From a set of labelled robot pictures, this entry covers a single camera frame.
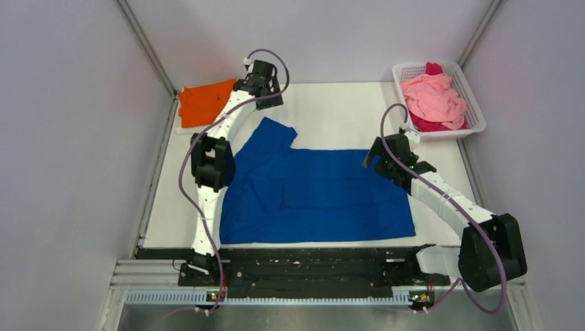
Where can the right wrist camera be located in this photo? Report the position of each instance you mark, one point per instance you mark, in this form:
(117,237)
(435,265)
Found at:
(411,134)

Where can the magenta t-shirt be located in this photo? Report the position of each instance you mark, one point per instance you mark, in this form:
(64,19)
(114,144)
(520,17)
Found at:
(434,68)

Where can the folded orange t-shirt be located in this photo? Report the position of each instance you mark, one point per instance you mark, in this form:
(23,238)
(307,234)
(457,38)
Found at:
(200,106)

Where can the white plastic basket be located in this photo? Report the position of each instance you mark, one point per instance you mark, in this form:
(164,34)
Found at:
(440,103)

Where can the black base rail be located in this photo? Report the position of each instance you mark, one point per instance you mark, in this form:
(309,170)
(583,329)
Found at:
(321,273)

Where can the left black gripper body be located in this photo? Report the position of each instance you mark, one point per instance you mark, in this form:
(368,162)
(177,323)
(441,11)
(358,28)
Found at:
(269,103)

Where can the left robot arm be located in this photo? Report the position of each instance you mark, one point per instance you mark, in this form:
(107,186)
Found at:
(212,160)

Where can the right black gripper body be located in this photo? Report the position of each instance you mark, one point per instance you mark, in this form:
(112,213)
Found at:
(385,165)

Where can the pink t-shirt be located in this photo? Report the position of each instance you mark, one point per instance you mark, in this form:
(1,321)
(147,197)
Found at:
(434,100)

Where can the folded white t-shirt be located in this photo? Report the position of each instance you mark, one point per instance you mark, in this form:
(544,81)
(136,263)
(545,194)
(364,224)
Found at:
(182,131)

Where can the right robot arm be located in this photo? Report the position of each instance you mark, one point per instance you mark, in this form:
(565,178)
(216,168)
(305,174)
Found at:
(490,251)

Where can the white cable duct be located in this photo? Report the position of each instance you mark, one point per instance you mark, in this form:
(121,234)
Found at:
(204,297)

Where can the blue printed t-shirt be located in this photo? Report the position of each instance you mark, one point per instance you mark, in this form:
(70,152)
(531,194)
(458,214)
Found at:
(285,195)

